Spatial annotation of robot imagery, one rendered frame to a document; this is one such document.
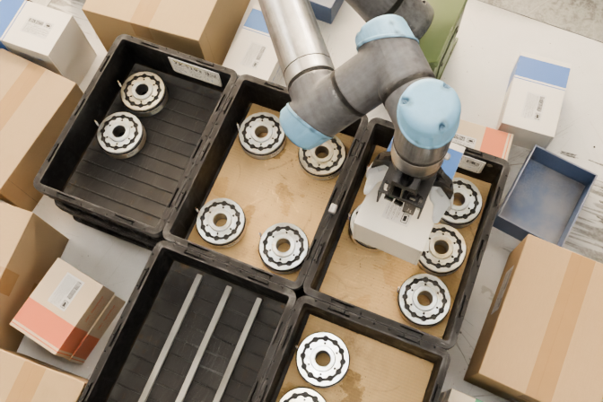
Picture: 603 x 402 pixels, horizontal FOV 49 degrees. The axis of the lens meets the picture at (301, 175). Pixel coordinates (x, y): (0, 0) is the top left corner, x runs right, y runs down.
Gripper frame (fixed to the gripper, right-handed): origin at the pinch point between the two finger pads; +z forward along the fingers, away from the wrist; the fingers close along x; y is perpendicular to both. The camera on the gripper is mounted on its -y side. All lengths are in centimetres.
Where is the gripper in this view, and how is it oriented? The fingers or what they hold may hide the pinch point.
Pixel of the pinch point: (408, 189)
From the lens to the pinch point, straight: 113.4
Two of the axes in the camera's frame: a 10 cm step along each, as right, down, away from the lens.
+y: -4.2, 8.5, -3.1
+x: 9.0, 3.8, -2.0
